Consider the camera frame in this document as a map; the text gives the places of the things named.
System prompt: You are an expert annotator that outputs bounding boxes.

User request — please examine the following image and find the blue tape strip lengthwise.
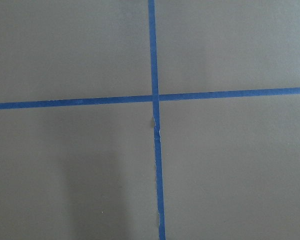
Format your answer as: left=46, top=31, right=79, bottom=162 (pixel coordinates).
left=148, top=0, right=166, bottom=240

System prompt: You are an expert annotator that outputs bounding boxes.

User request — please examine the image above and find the blue tape strip crosswise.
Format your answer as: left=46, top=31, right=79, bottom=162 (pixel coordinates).
left=0, top=87, right=300, bottom=110

